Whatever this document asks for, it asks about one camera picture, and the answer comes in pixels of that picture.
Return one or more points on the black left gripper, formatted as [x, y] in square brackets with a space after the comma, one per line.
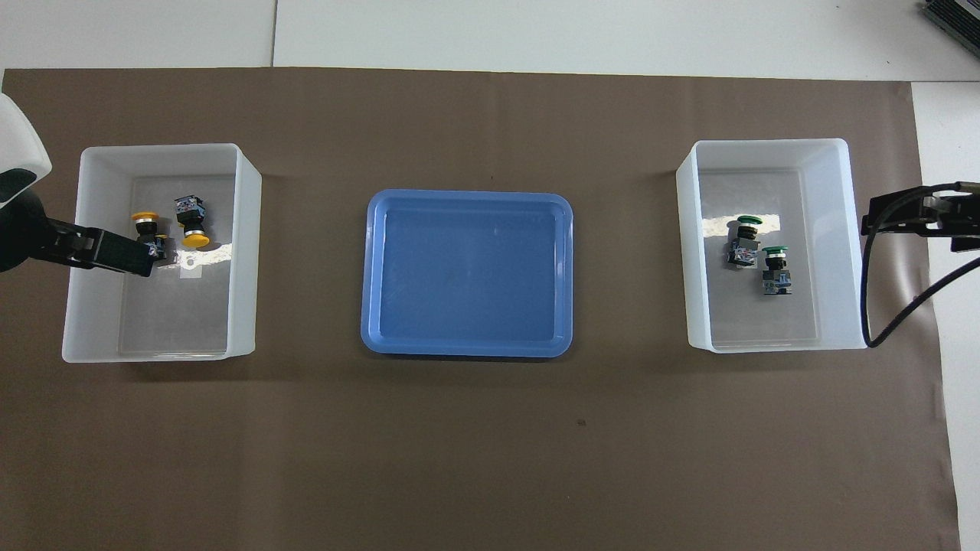
[23, 233]

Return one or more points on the yellow push button switch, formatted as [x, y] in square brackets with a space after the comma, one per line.
[144, 220]
[191, 210]

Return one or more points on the green push button switch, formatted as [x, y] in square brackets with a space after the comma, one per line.
[777, 279]
[743, 251]

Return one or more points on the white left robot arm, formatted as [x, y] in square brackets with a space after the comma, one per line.
[19, 138]

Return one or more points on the small white box sticker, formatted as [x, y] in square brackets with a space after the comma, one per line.
[190, 269]

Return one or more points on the translucent white plastic box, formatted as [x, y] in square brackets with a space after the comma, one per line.
[766, 321]
[176, 321]

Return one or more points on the grey ribbed metal device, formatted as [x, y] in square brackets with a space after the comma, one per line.
[957, 19]

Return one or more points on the blue plastic tray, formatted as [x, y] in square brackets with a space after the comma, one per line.
[467, 275]

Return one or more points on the brown paper table mat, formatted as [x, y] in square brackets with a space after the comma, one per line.
[490, 444]

